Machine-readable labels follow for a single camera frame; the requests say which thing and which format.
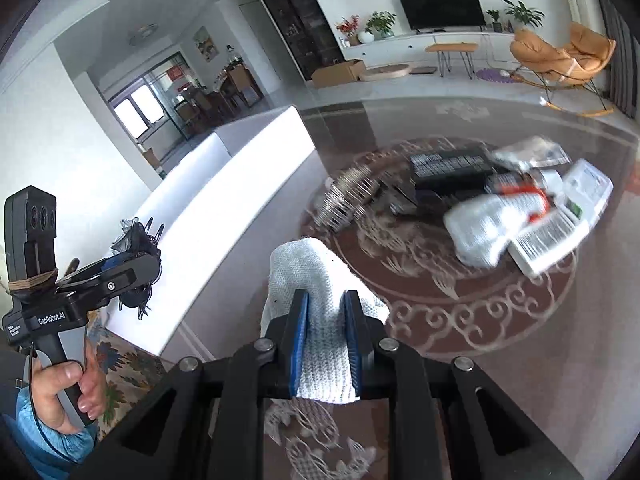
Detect orange bench stool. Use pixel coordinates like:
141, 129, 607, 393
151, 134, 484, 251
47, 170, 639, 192
425, 42, 478, 78

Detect clear plastic bottle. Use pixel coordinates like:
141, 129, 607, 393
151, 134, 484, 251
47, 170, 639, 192
485, 170, 563, 196

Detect wooden dining chair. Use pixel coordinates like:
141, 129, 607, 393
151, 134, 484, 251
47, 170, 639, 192
227, 66, 263, 107

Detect pale grey knit glove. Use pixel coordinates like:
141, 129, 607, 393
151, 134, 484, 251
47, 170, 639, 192
260, 237, 391, 403

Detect ceiling lamp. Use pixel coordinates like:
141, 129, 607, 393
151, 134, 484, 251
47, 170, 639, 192
127, 24, 160, 46

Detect red flower plant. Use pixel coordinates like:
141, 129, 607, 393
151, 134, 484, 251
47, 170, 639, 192
335, 15, 361, 46

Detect orange lounge chair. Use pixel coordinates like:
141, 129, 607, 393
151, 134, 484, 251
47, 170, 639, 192
510, 21, 617, 117

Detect clear plastic bag of swabs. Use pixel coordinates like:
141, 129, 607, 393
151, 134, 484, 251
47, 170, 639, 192
492, 135, 572, 171

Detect white TV cabinet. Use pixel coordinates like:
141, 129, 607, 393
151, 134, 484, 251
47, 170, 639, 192
345, 27, 526, 68

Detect rhinestone claw hair clip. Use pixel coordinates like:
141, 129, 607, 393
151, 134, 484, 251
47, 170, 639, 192
314, 165, 376, 233

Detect black hairpin card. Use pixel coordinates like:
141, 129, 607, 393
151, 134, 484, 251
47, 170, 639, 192
372, 177, 420, 217

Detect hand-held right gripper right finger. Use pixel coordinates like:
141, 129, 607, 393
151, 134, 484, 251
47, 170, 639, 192
344, 290, 586, 480

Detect black mesh hair bow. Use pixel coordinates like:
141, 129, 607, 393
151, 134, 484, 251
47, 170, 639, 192
111, 216, 163, 321

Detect person's left hand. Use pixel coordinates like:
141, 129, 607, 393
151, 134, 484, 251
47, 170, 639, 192
30, 354, 108, 437

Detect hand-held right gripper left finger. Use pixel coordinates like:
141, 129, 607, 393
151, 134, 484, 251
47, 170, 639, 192
67, 289, 310, 480

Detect floral patterned cloth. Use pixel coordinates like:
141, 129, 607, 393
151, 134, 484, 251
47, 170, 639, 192
82, 310, 173, 443

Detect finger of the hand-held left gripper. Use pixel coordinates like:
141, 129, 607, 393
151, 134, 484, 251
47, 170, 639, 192
75, 254, 138, 278
57, 254, 160, 311

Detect bushy green potted plant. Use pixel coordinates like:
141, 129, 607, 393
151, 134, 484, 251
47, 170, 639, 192
365, 11, 397, 40

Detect black printed box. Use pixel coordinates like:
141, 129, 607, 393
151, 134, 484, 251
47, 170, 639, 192
410, 147, 496, 193

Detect framed wall painting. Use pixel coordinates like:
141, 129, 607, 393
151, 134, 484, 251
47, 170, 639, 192
192, 26, 220, 62

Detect broad-leaf potted plant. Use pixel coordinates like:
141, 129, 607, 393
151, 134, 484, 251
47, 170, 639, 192
502, 0, 546, 31

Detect person's left forearm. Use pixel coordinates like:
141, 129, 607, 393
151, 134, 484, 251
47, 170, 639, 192
0, 385, 98, 480

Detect grey curtain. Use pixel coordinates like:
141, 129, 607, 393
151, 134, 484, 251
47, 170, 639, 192
590, 0, 640, 121

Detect round beige floor pad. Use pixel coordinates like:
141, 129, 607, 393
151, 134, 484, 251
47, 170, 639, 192
364, 62, 410, 81

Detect dark display cabinet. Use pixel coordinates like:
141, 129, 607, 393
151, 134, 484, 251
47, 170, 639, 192
243, 0, 346, 81

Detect cardboard box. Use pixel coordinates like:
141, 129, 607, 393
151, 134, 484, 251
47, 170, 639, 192
311, 59, 367, 89

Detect black television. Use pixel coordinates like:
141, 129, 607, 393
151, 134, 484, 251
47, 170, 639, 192
397, 0, 485, 31

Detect clear plastic floss box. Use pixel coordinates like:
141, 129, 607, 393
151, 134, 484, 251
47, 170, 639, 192
560, 158, 615, 226

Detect pale knit glove orange cuff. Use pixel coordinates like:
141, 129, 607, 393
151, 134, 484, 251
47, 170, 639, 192
444, 185, 553, 267

